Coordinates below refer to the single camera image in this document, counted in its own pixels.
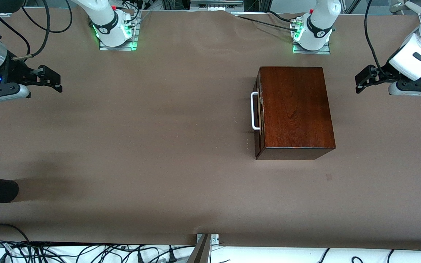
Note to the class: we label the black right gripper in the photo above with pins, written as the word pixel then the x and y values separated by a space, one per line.
pixel 13 70

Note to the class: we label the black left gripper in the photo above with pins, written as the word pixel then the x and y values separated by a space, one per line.
pixel 386 76

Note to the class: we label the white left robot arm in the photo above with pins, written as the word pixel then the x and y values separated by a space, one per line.
pixel 318 22

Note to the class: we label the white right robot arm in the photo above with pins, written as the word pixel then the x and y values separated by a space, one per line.
pixel 104 18

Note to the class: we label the dark brown wooden box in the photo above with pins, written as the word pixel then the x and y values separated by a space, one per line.
pixel 298 109

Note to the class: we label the grey plastic object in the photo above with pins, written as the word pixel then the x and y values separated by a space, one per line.
pixel 404 6

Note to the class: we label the brown paper table cover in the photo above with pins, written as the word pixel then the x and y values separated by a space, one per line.
pixel 159 146

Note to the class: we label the dark grey metal bar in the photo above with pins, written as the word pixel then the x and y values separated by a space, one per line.
pixel 200 252

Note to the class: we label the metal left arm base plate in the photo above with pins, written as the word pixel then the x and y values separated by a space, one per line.
pixel 311 52

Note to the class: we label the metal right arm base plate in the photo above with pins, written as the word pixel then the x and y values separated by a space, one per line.
pixel 117 48

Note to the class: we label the silver metal bracket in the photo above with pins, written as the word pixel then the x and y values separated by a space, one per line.
pixel 214 239

